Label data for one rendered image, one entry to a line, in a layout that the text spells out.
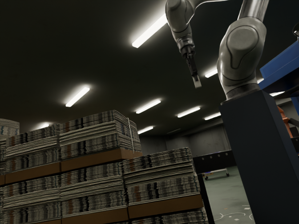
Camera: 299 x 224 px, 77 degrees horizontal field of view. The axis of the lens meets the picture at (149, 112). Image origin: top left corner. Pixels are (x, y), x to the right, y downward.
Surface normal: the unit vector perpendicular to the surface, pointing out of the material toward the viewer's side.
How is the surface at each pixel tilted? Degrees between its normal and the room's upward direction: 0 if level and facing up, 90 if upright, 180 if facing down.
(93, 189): 90
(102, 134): 90
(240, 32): 99
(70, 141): 90
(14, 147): 90
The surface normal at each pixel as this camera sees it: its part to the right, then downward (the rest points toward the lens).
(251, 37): -0.44, -0.11
